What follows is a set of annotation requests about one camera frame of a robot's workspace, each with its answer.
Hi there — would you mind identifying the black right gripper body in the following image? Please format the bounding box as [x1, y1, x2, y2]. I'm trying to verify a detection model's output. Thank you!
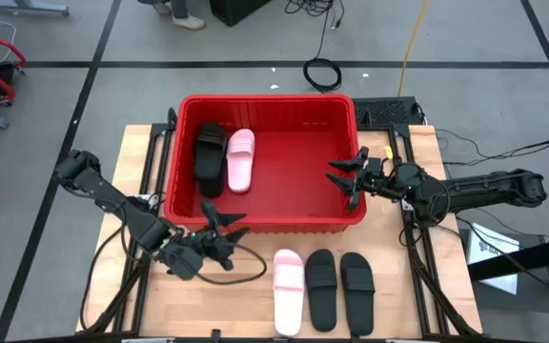
[359, 155, 403, 201]

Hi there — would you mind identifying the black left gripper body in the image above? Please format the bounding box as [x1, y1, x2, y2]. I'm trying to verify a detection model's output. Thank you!
[159, 228, 226, 282]

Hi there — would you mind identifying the pink slide sandal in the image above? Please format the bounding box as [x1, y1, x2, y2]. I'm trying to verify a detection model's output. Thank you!
[226, 128, 256, 194]
[272, 248, 306, 337]

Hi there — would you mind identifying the black slide sandal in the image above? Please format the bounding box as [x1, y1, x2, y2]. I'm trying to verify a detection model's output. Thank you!
[193, 122, 228, 199]
[304, 248, 339, 333]
[339, 252, 376, 338]

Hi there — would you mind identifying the red plastic bin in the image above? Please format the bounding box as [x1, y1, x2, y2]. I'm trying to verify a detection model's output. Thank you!
[163, 92, 369, 235]

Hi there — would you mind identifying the black perforated box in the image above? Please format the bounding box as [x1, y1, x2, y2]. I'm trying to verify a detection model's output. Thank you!
[352, 96, 423, 129]

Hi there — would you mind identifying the white printed paper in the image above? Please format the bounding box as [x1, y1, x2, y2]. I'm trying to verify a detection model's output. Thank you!
[465, 222, 521, 296]

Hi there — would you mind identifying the black beam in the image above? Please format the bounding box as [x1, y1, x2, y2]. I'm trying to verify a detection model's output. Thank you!
[466, 232, 549, 306]

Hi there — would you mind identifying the dark grey side table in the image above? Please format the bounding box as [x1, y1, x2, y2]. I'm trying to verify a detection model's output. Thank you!
[457, 227, 549, 315]

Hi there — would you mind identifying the person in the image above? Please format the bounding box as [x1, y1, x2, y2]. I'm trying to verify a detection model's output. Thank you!
[136, 0, 208, 31]

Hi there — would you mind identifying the grey metal foot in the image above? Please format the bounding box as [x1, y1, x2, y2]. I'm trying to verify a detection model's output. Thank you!
[0, 0, 71, 18]

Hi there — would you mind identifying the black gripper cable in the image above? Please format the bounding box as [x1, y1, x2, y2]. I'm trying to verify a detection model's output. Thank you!
[178, 241, 269, 287]

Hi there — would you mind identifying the black aluminium rig frame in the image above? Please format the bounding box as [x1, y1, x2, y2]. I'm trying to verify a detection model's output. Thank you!
[353, 122, 483, 337]
[77, 107, 180, 334]

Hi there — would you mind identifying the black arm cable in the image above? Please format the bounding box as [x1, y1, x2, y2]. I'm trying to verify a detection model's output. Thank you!
[78, 204, 135, 333]

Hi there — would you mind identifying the coiled black cable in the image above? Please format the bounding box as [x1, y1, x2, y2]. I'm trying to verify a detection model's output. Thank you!
[301, 9, 344, 94]

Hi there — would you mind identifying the thin black cable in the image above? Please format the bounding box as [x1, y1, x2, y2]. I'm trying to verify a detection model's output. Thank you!
[434, 128, 549, 168]

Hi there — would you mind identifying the yellow cord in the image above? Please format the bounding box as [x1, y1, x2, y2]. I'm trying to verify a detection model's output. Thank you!
[396, 0, 431, 98]

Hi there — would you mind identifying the black cable bundle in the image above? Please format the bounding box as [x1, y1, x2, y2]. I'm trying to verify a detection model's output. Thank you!
[283, 0, 347, 30]

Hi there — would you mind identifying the white cable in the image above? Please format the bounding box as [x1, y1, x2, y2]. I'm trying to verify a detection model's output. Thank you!
[0, 19, 18, 63]

